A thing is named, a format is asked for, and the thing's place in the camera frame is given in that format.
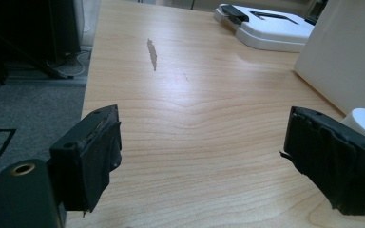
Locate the white box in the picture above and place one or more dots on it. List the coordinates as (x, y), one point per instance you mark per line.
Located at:
(345, 53)

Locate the black clip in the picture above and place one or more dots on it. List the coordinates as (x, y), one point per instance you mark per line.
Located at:
(234, 13)

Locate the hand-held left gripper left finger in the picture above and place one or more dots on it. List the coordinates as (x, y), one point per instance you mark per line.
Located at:
(85, 158)

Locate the black cabinet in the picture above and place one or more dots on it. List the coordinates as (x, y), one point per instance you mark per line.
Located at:
(28, 31)

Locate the white flat device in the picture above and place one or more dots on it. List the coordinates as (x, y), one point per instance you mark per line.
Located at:
(267, 30)

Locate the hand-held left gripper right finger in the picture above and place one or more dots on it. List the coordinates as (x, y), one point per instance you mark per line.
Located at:
(332, 164)

